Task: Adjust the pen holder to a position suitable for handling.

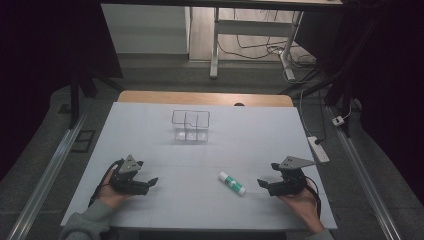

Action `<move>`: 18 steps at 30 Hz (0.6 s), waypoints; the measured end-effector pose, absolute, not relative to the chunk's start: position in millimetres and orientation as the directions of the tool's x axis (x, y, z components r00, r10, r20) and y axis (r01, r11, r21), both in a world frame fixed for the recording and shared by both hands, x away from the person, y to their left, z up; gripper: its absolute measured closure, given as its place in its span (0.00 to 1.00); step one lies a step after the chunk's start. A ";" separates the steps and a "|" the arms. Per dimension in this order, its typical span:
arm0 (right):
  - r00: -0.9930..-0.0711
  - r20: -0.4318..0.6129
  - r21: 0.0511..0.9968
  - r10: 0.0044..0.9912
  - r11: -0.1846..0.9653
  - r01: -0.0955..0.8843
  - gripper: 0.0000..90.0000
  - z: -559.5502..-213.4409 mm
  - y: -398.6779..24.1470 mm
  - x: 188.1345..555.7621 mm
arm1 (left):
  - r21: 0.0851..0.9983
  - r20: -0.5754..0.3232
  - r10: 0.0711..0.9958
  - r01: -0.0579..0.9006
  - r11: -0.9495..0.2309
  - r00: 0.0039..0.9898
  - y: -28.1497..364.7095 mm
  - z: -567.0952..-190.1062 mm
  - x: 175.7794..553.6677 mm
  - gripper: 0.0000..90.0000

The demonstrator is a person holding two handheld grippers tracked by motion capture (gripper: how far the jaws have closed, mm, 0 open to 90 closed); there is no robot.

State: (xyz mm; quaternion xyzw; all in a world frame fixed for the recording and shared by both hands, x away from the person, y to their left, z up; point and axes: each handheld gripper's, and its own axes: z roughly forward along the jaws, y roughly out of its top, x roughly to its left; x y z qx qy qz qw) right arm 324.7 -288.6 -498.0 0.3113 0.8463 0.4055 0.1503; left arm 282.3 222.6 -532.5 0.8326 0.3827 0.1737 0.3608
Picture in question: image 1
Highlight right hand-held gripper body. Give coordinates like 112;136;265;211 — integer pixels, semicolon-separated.
266;155;316;197

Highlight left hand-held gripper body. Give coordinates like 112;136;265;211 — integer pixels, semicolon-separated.
109;154;150;196

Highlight person's left hand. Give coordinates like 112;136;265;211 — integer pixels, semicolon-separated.
97;168;134;210

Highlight person's right hand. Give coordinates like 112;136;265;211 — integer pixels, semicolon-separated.
278;185;323;232

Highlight white green glue stick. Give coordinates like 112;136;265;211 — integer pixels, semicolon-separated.
218;170;247;197

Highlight white power strip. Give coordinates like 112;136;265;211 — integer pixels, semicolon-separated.
306;135;331;164

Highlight black floor socket cover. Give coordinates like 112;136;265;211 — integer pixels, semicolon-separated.
70;129;97;154

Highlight clear plastic organizer box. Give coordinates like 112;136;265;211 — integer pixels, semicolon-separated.
171;109;211;143

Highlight wooden table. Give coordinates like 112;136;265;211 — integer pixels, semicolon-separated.
117;90;295;108

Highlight white cabinet panel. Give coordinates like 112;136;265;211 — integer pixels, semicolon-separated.
100;3;192;55

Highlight dark curtain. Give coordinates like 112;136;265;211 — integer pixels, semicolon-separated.
0;0;124;183
294;0;424;204

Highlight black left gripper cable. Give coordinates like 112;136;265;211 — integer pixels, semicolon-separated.
87;159;124;208

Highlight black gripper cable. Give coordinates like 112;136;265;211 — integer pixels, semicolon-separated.
303;175;323;220
87;159;124;208

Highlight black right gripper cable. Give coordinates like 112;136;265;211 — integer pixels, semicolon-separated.
303;175;323;220

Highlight black plugged cable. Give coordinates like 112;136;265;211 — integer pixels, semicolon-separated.
313;89;328;146

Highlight aluminium floor rail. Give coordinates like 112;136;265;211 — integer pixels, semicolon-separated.
326;105;403;240
5;111;89;240

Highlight tangled floor cables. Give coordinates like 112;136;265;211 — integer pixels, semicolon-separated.
217;9;317;69

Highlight white desk frame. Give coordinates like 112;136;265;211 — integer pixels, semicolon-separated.
209;6;305;82

